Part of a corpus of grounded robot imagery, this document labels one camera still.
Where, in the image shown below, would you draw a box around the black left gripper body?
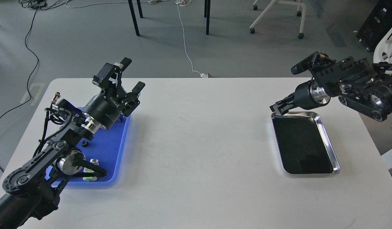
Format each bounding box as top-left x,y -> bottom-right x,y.
82,93 -> 133,129

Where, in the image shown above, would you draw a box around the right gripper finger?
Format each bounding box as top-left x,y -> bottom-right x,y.
275,101 -> 296,115
270,93 -> 295,113

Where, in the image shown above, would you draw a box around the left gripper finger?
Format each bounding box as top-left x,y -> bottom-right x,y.
92,58 -> 132,96
121,81 -> 146,117

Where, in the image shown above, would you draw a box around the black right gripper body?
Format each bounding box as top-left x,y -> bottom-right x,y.
294,80 -> 331,110

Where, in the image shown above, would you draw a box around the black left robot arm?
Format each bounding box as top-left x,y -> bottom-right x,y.
0,58 -> 145,229

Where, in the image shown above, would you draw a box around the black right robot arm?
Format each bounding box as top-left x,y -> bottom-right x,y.
270,52 -> 392,122

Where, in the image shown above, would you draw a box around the blue plastic tray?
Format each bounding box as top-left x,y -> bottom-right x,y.
45,107 -> 132,187

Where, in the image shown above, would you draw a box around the shiny metal tray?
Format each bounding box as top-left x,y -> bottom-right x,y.
271,111 -> 340,176

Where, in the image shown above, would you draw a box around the black table legs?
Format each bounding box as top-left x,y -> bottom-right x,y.
128,0 -> 211,36

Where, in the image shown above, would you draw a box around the white chair base with castors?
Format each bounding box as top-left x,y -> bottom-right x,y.
249,0 -> 307,39

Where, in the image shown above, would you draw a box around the white office chair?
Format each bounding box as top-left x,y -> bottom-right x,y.
373,28 -> 392,64

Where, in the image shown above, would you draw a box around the black equipment case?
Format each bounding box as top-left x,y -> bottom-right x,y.
356,0 -> 392,51

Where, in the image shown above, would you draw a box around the grey switch with green block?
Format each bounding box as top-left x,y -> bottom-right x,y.
82,158 -> 99,182

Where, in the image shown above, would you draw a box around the black cable on floor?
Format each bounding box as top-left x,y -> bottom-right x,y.
0,0 -> 66,174

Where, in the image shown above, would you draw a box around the white cable on floor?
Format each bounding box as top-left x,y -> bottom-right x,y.
175,0 -> 215,78

